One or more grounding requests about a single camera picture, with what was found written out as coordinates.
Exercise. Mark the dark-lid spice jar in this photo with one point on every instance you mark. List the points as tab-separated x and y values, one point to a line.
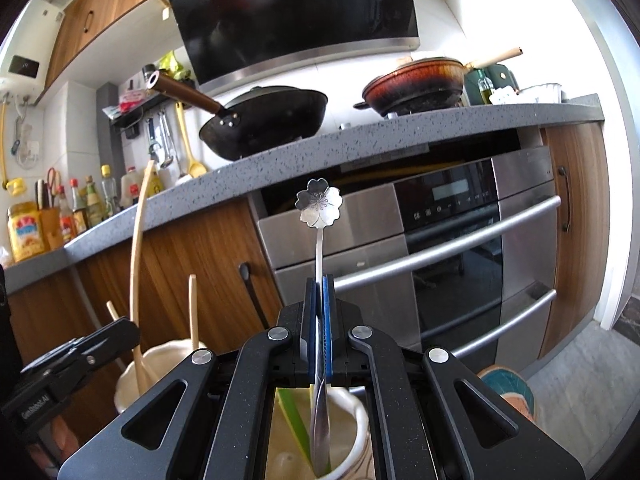
148	77

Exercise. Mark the white ceramic floral utensil holder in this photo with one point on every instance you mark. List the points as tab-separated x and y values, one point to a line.
165	357

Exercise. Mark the white jug red label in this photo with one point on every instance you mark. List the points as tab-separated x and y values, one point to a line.
131	187

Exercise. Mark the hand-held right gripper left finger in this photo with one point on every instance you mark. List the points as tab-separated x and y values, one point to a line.
314	332

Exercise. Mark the clear oil bottle yellow cap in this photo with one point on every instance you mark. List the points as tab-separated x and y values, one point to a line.
110	192

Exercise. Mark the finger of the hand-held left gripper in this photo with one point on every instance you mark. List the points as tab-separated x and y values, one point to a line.
85	350

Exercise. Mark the printed tablecloth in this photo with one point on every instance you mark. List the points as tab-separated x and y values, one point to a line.
510	390

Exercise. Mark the black range hood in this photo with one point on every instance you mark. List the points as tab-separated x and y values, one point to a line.
290	15

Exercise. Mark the white water heater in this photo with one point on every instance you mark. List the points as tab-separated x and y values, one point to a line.
27	55

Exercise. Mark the small yellow-cap bottle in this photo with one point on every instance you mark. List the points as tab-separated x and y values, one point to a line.
158	180

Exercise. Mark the wooden base cabinets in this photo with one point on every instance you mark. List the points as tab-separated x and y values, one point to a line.
200	260

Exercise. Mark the grey stone countertop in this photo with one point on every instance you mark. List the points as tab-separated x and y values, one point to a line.
350	142

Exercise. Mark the red-label sauce bottle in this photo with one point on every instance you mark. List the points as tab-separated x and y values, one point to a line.
66	220

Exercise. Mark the glass oil bottle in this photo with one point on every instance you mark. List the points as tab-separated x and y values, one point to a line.
483	90

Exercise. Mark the wooden knife block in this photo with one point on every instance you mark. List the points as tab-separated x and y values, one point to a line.
51	230

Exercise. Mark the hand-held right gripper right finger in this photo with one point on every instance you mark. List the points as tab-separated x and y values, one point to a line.
327	332

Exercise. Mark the black wall shelf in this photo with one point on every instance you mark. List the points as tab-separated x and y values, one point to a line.
145	112

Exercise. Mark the dark sauce bottle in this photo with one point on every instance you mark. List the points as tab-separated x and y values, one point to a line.
79	207

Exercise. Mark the metal ladle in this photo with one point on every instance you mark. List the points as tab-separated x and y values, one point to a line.
162	145

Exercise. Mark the yellow lidded jar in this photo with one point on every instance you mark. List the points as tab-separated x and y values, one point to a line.
26	235

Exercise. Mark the yellow-green bag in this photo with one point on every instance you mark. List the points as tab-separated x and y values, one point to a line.
172	65

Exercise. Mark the white dish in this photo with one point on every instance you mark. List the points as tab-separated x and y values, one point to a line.
540	91

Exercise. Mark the green-label sauce bottle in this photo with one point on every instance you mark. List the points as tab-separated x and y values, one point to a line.
93	202

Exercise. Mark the wooden upper cabinet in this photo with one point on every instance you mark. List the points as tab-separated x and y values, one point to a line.
100	10

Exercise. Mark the stainless steel built-in oven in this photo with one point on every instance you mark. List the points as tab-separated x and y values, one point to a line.
450	270

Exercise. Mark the silver flower-end spoon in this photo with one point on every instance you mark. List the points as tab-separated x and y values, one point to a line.
320	200

